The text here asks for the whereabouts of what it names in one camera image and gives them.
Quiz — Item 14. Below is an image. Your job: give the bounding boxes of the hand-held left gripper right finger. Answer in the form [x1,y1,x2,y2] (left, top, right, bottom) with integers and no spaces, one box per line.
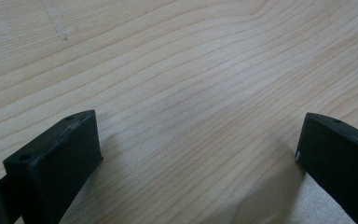
[295,112,358,224]

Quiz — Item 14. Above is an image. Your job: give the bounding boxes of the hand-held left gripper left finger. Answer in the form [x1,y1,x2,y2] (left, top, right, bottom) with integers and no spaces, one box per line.
[3,109,103,224]

